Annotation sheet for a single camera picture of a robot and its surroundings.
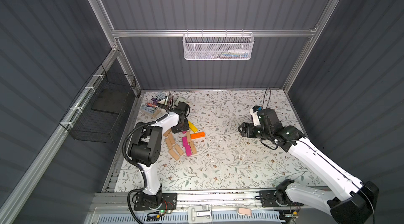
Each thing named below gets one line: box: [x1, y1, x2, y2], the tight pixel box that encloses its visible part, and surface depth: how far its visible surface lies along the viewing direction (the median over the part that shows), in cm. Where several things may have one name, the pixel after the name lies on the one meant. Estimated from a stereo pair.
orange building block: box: [190, 131, 206, 140], surface depth 98 cm
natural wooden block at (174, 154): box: [168, 148, 180, 161], surface depth 91 cm
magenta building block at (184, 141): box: [182, 136, 189, 147], surface depth 95 cm
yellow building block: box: [188, 120, 199, 134], surface depth 101 cm
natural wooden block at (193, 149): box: [189, 141, 198, 155], surface depth 93 cm
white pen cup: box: [158, 95, 175, 108], surface depth 102 cm
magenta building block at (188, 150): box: [185, 144, 193, 157], surface depth 92 cm
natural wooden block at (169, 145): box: [165, 137, 173, 150], surface depth 94 cm
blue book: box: [140, 92, 168, 115], surface depth 111 cm
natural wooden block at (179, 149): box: [173, 143, 185, 156], surface depth 93 cm
